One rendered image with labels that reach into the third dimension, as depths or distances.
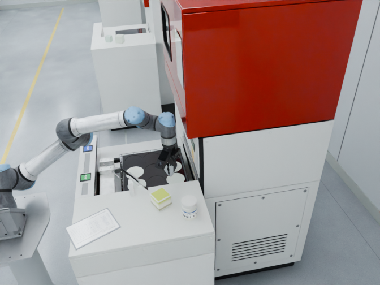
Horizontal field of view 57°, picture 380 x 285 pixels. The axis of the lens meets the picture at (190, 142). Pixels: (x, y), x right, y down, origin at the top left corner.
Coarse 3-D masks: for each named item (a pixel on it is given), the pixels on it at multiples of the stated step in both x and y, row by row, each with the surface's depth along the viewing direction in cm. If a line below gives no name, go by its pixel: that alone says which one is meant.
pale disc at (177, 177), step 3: (174, 174) 194; (177, 174) 194; (180, 174) 194; (168, 177) 192; (171, 177) 192; (174, 177) 192; (177, 177) 192; (180, 177) 192; (183, 177) 192; (168, 180) 190; (171, 180) 190; (174, 180) 190; (177, 180) 190; (180, 180) 190; (183, 180) 190; (171, 183) 188
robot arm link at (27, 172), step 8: (80, 136) 173; (88, 136) 179; (56, 144) 179; (64, 144) 176; (72, 144) 177; (80, 144) 179; (88, 144) 184; (40, 152) 183; (48, 152) 179; (56, 152) 179; (64, 152) 180; (32, 160) 182; (40, 160) 180; (48, 160) 180; (56, 160) 183; (16, 168) 183; (24, 168) 182; (32, 168) 181; (40, 168) 182; (24, 176) 181; (32, 176) 184; (24, 184) 184; (32, 184) 190
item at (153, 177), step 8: (144, 152) 211; (152, 152) 211; (160, 152) 211; (128, 160) 206; (136, 160) 206; (144, 160) 205; (152, 160) 205; (176, 160) 204; (128, 168) 200; (144, 168) 199; (152, 168) 199; (184, 168) 198; (144, 176) 193; (152, 176) 193; (160, 176) 193; (184, 176) 192; (152, 184) 188; (160, 184) 188
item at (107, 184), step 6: (108, 174) 199; (114, 174) 200; (102, 180) 195; (108, 180) 195; (114, 180) 195; (102, 186) 191; (108, 186) 191; (114, 186) 191; (102, 192) 187; (108, 192) 187; (114, 192) 187
